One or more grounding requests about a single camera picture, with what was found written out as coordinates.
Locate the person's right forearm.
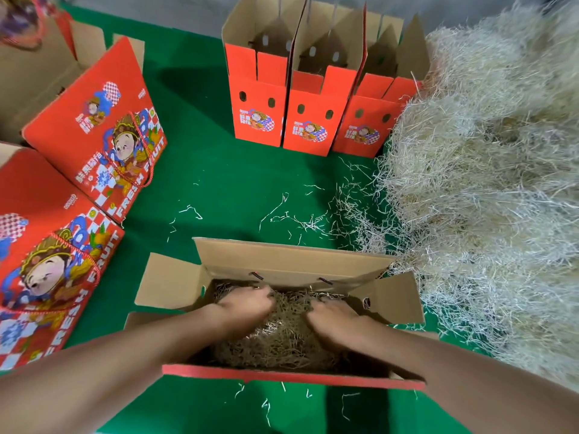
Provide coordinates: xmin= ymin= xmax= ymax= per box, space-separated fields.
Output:
xmin=362 ymin=321 xmax=579 ymax=434

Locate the person's left forearm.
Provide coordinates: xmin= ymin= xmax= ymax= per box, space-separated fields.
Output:
xmin=0 ymin=307 xmax=227 ymax=434

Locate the group of red boxes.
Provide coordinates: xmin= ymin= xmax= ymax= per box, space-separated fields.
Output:
xmin=0 ymin=0 xmax=169 ymax=374

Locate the pile of wood wool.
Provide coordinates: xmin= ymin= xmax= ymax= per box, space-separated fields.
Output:
xmin=330 ymin=0 xmax=579 ymax=389

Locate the person's right hand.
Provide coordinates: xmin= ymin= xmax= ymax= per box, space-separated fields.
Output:
xmin=306 ymin=299 xmax=388 ymax=351

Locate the small straw filler clump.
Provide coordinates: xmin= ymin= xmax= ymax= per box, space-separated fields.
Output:
xmin=210 ymin=283 xmax=349 ymax=374

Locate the red cardboard box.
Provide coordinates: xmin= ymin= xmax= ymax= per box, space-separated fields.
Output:
xmin=331 ymin=8 xmax=432 ymax=160
xmin=123 ymin=236 xmax=427 ymax=392
xmin=221 ymin=0 xmax=309 ymax=149
xmin=281 ymin=0 xmax=369 ymax=159

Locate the person's left hand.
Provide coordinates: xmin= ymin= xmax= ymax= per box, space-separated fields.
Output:
xmin=203 ymin=285 xmax=276 ymax=338

